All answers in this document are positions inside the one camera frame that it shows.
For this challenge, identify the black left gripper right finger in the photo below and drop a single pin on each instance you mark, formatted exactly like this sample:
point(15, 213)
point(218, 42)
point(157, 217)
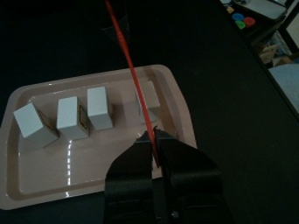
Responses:
point(191, 186)

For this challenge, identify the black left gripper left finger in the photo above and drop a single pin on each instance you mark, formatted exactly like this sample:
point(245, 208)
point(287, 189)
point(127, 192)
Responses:
point(129, 180)

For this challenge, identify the red plastic toy knife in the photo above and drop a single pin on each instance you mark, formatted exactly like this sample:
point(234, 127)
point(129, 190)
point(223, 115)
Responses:
point(133, 67)

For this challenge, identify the wooden tray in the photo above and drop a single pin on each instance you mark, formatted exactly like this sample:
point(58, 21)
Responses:
point(98, 159)

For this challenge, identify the white toy sushi block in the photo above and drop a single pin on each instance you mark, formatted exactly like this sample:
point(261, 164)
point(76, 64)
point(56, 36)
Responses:
point(98, 106)
point(70, 116)
point(32, 125)

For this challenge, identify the green round cap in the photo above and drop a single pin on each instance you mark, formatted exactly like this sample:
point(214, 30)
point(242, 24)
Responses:
point(241, 24)

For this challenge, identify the red round cap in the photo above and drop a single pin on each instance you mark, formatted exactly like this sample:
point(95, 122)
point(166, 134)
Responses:
point(249, 21)

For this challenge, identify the blue round cap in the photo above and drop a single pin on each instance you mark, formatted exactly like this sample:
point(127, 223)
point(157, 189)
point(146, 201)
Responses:
point(238, 16)

